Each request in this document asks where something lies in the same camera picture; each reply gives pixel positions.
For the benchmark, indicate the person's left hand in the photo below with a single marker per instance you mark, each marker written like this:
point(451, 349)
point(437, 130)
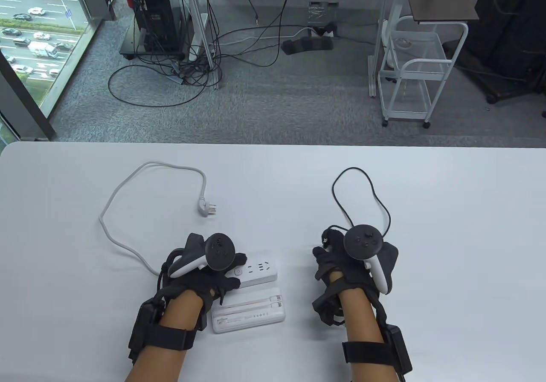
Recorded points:
point(194, 287)

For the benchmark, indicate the black tower stand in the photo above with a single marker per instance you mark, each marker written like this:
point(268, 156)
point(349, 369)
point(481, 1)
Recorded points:
point(128, 51)

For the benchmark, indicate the grey floor socket box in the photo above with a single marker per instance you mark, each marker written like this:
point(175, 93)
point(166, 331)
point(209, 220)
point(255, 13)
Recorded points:
point(323, 13)

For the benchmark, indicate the black and white controller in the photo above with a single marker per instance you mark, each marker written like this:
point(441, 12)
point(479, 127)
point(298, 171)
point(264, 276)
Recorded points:
point(362, 241)
point(219, 250)

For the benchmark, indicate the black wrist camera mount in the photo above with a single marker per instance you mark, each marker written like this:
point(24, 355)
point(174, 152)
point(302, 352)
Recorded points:
point(326, 309)

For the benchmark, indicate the black computer tower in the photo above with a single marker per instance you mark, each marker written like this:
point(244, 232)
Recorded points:
point(153, 11)

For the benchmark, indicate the black forearm band with box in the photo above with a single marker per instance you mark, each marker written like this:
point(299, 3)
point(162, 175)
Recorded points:
point(396, 348)
point(147, 331)

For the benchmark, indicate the person's left forearm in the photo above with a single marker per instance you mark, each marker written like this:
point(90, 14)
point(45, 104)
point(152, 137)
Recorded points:
point(170, 360)

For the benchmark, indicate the white battery pack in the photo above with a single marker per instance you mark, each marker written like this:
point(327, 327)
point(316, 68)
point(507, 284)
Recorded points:
point(251, 311)

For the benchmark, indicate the black equipment rack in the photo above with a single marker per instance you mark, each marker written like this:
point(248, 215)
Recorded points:
point(512, 36)

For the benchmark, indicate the person's right forearm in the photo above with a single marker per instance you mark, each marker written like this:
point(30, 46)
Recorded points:
point(362, 318)

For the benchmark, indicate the aluminium frame post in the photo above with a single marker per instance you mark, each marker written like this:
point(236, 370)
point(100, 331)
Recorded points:
point(204, 36)

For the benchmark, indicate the dark window frame pillar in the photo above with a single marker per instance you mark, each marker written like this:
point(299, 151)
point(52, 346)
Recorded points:
point(25, 109)

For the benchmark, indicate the person's right hand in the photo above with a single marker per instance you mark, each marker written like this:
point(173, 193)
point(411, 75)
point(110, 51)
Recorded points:
point(337, 258)

